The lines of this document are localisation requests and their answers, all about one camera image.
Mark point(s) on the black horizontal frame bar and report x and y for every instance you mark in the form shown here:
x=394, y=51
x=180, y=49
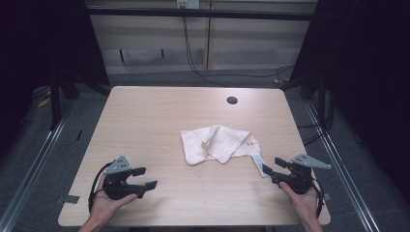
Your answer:
x=199, y=13

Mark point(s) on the person's left hand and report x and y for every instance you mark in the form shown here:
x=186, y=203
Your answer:
x=103, y=208

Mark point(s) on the white wall power outlet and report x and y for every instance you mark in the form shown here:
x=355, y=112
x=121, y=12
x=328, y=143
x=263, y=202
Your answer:
x=188, y=3

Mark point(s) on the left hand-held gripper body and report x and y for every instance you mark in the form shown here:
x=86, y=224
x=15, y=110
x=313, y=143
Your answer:
x=117, y=188

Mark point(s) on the person's right hand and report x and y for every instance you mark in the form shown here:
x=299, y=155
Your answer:
x=304, y=204

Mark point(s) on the white cloth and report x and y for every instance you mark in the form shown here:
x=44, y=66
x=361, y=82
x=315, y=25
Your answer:
x=222, y=143

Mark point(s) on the metal floor rail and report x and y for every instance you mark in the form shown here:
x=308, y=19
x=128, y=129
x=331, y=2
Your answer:
x=32, y=167
x=341, y=167

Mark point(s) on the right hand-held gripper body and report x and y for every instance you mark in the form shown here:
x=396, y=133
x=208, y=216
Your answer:
x=299, y=180

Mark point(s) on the grey tape piece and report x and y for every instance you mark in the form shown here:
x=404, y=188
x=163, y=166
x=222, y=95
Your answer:
x=327, y=196
x=68, y=199

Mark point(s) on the black metal stand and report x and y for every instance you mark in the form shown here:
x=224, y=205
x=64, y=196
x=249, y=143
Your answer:
x=55, y=103

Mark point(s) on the yellow floor marker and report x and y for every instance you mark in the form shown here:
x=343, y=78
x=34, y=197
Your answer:
x=44, y=102

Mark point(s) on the black curtain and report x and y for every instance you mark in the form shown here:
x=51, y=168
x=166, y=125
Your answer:
x=42, y=48
x=370, y=80

